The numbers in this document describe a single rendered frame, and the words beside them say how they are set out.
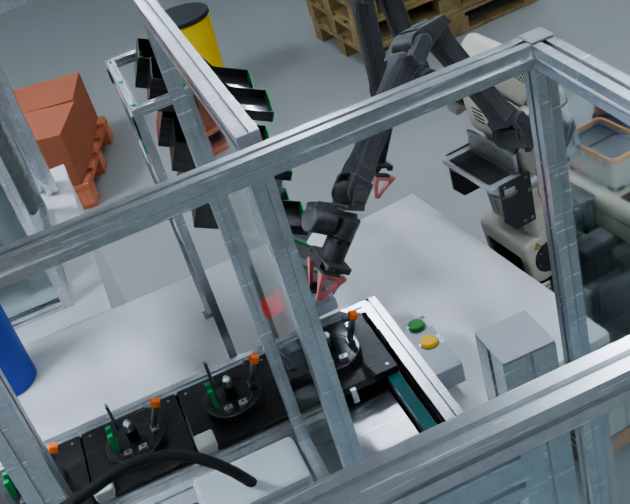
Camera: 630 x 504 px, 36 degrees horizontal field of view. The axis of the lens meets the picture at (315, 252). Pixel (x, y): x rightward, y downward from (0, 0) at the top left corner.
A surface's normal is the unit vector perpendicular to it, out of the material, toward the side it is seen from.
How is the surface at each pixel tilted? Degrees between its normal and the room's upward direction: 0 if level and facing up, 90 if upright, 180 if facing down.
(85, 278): 0
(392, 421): 0
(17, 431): 90
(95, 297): 0
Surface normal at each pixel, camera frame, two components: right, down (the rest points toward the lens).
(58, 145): 0.02, 0.57
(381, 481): -0.25, -0.80
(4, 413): 0.34, 0.47
